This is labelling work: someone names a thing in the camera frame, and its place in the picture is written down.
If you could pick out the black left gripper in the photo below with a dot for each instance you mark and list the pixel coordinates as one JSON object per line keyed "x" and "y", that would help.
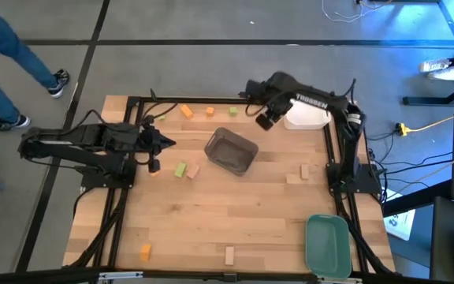
{"x": 148, "y": 142}

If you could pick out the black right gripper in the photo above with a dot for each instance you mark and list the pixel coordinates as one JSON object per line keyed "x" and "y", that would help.
{"x": 270, "y": 96}

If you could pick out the long green wooden block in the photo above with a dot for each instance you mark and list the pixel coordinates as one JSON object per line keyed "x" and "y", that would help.
{"x": 180, "y": 170}

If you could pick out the small orange wooden cube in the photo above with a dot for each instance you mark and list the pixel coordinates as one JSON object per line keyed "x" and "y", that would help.
{"x": 210, "y": 111}
{"x": 154, "y": 174}

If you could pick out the long orange wooden block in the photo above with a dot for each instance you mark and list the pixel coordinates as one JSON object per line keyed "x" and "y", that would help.
{"x": 187, "y": 111}

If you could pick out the natural wooden block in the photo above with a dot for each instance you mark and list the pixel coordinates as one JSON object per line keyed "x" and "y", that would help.
{"x": 192, "y": 172}
{"x": 229, "y": 256}
{"x": 304, "y": 172}

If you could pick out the grey transparent plastic bin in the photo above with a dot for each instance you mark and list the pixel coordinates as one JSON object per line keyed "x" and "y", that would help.
{"x": 231, "y": 152}

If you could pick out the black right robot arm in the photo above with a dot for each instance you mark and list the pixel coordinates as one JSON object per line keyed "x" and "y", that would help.
{"x": 321, "y": 102}

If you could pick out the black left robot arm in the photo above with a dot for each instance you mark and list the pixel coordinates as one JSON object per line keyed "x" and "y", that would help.
{"x": 85, "y": 136}

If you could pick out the white plastic bin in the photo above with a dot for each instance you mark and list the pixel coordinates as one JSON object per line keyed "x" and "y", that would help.
{"x": 306, "y": 118}

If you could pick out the yellow power plug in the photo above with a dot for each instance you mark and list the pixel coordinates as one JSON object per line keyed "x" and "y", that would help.
{"x": 400, "y": 129}

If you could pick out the black floor stand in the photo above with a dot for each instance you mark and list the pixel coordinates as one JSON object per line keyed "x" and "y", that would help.
{"x": 424, "y": 101}

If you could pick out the green plastic bin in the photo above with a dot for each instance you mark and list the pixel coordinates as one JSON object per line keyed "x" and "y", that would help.
{"x": 327, "y": 246}

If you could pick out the black diagonal beam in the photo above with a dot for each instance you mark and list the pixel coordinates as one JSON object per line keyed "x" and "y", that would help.
{"x": 416, "y": 199}

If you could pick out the white paper sign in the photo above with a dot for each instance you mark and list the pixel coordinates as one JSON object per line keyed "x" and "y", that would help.
{"x": 400, "y": 225}

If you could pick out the black front beam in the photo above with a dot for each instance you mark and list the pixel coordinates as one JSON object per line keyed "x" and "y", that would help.
{"x": 34, "y": 276}

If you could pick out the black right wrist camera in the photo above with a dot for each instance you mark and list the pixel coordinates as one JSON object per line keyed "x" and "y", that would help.
{"x": 265, "y": 122}

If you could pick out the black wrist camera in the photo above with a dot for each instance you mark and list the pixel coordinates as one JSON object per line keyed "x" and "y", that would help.
{"x": 265, "y": 122}
{"x": 154, "y": 165}

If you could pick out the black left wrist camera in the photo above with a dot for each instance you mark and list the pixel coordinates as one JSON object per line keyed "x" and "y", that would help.
{"x": 154, "y": 165}

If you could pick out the black aluminium table frame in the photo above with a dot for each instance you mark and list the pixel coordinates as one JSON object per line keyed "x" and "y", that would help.
{"x": 211, "y": 99}

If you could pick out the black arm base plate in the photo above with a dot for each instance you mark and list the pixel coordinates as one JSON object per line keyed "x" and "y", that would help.
{"x": 93, "y": 181}
{"x": 369, "y": 183}

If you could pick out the silver metal bracket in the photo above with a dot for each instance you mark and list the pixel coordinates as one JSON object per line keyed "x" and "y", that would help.
{"x": 120, "y": 275}
{"x": 341, "y": 281}

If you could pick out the black table camera mount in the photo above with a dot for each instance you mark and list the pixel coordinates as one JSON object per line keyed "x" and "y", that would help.
{"x": 230, "y": 277}

